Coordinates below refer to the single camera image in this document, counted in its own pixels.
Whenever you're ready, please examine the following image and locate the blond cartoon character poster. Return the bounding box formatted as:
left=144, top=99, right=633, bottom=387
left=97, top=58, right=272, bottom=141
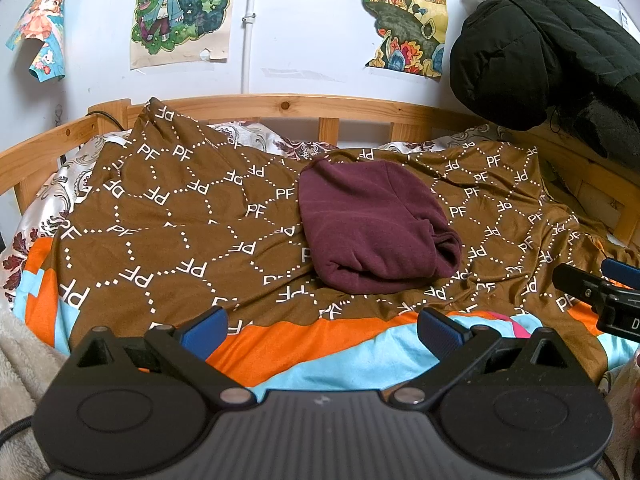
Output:
left=130, top=0, right=237, bottom=71

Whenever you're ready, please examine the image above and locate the brown printed blanket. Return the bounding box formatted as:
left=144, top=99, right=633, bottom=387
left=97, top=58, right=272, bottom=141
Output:
left=12, top=97, right=640, bottom=392

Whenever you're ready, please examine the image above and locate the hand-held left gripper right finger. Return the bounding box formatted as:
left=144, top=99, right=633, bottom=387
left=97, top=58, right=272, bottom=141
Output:
left=387, top=306, right=583, bottom=406

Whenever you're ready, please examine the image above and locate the black cable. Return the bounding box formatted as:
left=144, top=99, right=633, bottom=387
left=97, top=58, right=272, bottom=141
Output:
left=59, top=110, right=126, bottom=166

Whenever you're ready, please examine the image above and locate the maroon sweater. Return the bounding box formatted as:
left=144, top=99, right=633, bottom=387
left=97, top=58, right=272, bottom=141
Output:
left=298, top=156, right=463, bottom=295

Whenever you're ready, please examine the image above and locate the small curled cartoon poster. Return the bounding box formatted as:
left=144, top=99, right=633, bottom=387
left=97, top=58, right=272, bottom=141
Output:
left=5, top=0, right=68, bottom=82

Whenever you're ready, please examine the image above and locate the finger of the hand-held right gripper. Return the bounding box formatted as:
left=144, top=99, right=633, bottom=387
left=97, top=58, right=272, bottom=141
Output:
left=600, top=258, right=640, bottom=294
left=552, top=262, right=619, bottom=312

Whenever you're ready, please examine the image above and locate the beige fleece blanket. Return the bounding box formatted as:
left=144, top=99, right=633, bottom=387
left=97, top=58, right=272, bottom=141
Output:
left=0, top=305, right=71, bottom=466

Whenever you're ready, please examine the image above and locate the landscape painting poster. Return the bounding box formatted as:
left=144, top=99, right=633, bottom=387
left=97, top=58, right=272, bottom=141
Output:
left=364, top=0, right=449, bottom=79

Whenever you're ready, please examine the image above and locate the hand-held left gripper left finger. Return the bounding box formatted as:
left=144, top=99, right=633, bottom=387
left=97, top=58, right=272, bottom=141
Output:
left=67, top=306, right=256, bottom=406

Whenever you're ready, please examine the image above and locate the black puffer jacket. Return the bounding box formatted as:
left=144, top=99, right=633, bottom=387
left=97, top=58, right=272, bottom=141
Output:
left=449, top=0, right=640, bottom=159

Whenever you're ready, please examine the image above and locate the wooden bed frame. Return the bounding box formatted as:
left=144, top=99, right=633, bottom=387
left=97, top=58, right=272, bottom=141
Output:
left=0, top=93, right=640, bottom=252

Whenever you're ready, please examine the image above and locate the white wall pipe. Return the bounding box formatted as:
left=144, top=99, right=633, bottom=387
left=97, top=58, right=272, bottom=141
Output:
left=241, top=0, right=259, bottom=96

